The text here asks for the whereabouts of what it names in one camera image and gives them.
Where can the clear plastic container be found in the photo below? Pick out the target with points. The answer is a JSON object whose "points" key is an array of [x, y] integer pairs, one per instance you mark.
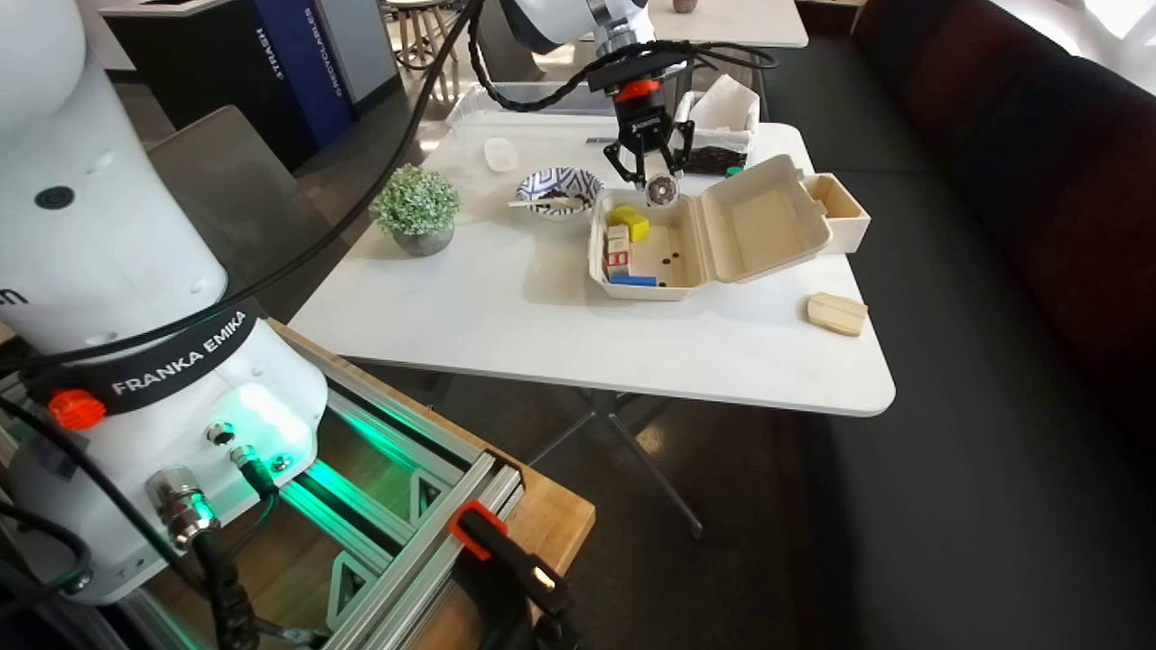
{"points": [[542, 130]]}

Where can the dark sofa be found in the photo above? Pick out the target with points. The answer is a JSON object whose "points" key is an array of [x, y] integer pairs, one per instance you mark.
{"points": [[1024, 240]]}

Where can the orange black clamp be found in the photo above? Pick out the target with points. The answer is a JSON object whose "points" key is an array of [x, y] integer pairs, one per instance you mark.
{"points": [[481, 529]]}

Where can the yellow block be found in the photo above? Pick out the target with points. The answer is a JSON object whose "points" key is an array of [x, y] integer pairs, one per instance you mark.
{"points": [[631, 220]]}

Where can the blue white patterned bowl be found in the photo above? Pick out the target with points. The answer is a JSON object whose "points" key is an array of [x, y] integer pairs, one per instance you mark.
{"points": [[561, 189]]}

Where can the white napkin box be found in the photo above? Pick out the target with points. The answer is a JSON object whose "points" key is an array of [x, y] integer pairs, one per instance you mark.
{"points": [[728, 113]]}

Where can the green potted plant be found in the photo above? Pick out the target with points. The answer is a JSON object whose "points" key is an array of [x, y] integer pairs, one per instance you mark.
{"points": [[413, 202]]}

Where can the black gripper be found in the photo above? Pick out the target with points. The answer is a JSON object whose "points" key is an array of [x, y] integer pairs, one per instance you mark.
{"points": [[639, 121]]}

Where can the yellow item in container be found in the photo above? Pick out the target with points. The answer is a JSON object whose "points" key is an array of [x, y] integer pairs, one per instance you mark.
{"points": [[620, 248]]}

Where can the small cardboard box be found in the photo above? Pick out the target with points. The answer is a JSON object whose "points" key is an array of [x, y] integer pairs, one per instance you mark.
{"points": [[844, 220]]}

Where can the black cabinet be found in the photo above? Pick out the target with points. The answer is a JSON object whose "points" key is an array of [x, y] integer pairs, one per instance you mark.
{"points": [[204, 59]]}

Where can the black flat object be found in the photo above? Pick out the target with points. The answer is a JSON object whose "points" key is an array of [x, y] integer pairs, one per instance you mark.
{"points": [[715, 159]]}

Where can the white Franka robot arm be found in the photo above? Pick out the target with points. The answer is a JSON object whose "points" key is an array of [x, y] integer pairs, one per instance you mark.
{"points": [[96, 240]]}

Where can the aluminium profile frame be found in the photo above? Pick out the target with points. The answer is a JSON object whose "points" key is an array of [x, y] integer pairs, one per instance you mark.
{"points": [[400, 564]]}

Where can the blue bin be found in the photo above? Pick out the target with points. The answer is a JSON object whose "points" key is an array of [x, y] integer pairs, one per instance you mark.
{"points": [[300, 59]]}

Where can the dark cup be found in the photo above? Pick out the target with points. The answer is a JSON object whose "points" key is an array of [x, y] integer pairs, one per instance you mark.
{"points": [[684, 4]]}

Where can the gray bin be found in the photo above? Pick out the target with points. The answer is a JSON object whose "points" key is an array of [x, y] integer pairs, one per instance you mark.
{"points": [[361, 39]]}

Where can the beige clamshell takeout box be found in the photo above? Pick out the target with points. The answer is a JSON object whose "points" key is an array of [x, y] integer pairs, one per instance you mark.
{"points": [[760, 220]]}

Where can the oval wooden piece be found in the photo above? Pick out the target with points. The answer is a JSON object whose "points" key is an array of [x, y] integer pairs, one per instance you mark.
{"points": [[835, 310]]}

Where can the blue marker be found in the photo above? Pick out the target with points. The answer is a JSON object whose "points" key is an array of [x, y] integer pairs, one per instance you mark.
{"points": [[636, 280]]}

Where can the gray chair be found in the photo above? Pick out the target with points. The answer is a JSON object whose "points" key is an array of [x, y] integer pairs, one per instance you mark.
{"points": [[230, 191]]}

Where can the metal table leg frame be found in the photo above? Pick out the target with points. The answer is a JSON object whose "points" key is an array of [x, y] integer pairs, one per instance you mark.
{"points": [[652, 464]]}

